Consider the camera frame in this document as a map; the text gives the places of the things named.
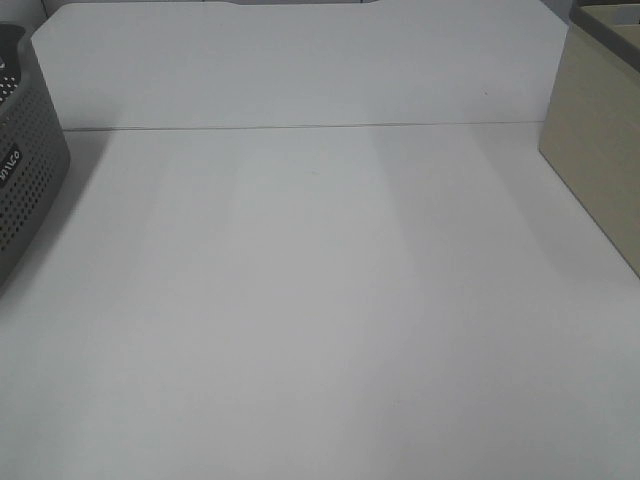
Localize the beige storage box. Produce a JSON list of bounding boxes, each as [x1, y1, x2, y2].
[[539, 1, 639, 271]]

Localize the grey perforated plastic basket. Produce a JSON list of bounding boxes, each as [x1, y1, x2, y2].
[[1, 22, 71, 283]]

